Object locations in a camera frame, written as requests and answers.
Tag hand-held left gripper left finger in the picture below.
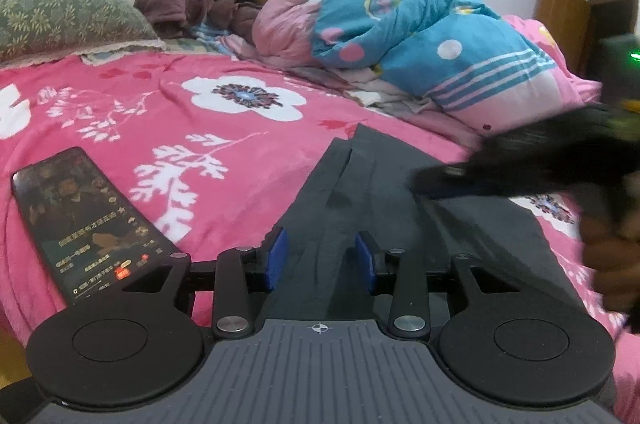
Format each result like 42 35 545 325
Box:
122 226 290 339

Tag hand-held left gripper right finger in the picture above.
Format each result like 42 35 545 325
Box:
354 231 521 339

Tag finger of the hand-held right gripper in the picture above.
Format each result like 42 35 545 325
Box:
407 161 488 201

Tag dark grey pants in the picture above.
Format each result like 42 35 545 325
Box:
265 124 601 346

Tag person's right hand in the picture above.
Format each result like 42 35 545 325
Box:
582 224 640 332

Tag grey white crumpled sheet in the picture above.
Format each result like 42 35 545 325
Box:
344 68 443 115

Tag wooden door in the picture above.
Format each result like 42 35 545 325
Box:
532 0 640 80

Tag pink and blue quilt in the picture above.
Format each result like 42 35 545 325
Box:
251 0 603 138

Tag pink floral blanket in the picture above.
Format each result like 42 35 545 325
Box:
0 48 640 407

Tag black smartphone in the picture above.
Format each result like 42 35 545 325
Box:
11 147 193 305

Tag light blue striped pillow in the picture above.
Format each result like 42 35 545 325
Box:
192 20 261 55

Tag green patterned pillow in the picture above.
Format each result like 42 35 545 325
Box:
0 0 166 68

